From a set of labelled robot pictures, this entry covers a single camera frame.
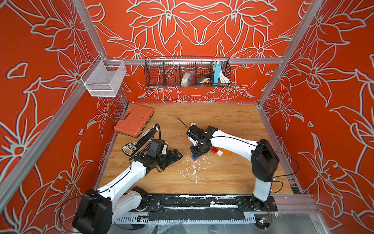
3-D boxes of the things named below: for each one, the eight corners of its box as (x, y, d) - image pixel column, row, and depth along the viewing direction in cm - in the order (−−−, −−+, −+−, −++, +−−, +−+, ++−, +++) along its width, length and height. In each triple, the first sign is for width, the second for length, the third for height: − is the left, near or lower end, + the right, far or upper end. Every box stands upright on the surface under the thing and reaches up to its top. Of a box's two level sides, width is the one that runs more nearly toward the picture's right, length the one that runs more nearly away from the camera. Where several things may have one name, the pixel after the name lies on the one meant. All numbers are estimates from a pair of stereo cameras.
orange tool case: (115, 132, 103) (112, 128, 99) (133, 108, 119) (131, 103, 115) (138, 139, 100) (136, 135, 96) (154, 113, 115) (152, 108, 111)
